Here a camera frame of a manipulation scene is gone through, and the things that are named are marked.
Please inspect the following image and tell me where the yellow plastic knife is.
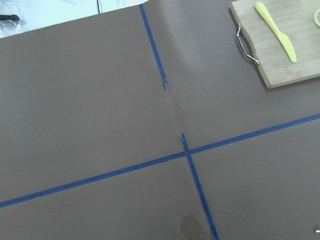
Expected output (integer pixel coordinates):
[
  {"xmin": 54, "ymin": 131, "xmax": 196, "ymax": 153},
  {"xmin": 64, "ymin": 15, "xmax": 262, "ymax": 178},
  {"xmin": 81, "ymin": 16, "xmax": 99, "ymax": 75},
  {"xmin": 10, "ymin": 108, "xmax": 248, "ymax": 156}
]
[{"xmin": 254, "ymin": 2, "xmax": 297, "ymax": 63}]

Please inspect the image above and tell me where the bamboo cutting board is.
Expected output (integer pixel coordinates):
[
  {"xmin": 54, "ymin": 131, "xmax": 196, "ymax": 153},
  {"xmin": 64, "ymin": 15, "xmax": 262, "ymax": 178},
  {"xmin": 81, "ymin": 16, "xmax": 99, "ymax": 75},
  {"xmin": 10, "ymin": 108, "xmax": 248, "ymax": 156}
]
[{"xmin": 230, "ymin": 0, "xmax": 320, "ymax": 89}]

